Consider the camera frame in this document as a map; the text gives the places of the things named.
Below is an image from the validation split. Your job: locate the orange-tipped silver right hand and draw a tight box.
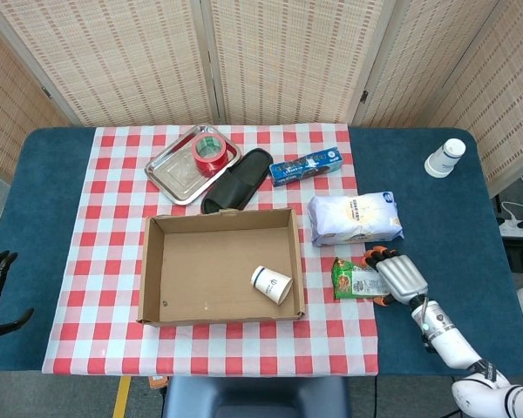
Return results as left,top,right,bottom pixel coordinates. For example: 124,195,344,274
360,246,429,307

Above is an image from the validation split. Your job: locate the green snack packet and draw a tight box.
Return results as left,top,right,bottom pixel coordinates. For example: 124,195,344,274
330,256,396,300

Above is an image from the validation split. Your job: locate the white bread bag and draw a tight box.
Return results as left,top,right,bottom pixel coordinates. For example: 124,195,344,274
307,190,405,248

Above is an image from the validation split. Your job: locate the white paper cup blue logo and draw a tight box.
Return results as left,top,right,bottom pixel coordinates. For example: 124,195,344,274
249,265,294,307

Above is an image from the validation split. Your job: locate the white paper cup blue print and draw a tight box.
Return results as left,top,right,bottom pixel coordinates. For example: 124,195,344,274
424,138,467,179

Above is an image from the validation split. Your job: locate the blue cling wrap box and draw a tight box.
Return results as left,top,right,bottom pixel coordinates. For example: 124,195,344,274
268,146,344,188

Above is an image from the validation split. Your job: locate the open brown cardboard box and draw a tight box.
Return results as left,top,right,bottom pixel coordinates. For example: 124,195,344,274
136,207,307,328

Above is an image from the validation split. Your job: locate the white power strip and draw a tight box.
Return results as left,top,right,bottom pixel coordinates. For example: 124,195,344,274
499,219,523,239

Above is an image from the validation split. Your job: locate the red white checkered tablecloth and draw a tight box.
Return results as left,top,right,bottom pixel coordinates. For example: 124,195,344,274
41,123,380,377

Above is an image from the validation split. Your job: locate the black slipper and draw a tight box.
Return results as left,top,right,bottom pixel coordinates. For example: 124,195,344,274
200,147,273,215

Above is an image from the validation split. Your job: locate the dark blue chair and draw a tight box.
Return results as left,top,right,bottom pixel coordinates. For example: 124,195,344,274
162,374,350,418

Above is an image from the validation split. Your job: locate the red tape roll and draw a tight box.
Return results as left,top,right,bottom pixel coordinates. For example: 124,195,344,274
190,133,229,178

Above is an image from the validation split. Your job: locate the stainless steel tray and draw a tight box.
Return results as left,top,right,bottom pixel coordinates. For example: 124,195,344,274
144,124,242,206

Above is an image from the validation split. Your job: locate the bamboo folding screen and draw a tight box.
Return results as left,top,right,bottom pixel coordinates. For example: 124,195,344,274
0,0,523,199

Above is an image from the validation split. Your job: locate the white power cable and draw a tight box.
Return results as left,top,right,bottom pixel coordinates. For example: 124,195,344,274
502,173,523,224

